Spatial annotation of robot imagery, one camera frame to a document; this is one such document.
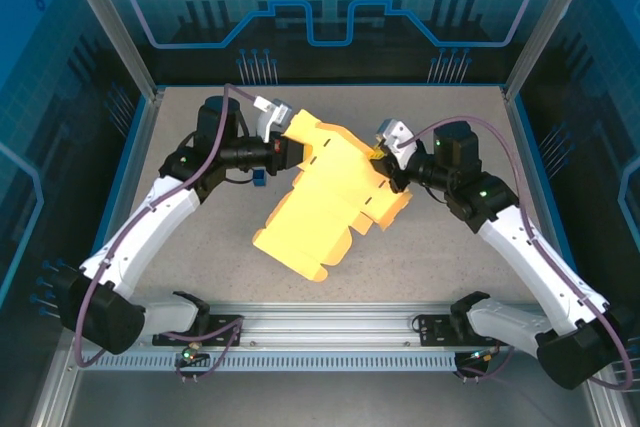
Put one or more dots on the yellow paper box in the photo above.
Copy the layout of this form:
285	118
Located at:
325	187

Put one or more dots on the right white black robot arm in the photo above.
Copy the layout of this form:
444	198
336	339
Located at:
515	247

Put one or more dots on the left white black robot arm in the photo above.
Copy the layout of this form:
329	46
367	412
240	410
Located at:
165	217

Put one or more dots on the small blue block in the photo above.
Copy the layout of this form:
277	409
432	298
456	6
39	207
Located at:
259	179

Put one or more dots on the small LED connector board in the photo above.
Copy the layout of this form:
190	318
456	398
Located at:
189	354
482	357

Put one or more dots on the aluminium frame post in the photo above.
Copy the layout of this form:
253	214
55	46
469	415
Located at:
115	27
545	27

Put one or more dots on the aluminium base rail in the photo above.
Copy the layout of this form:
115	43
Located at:
325	322

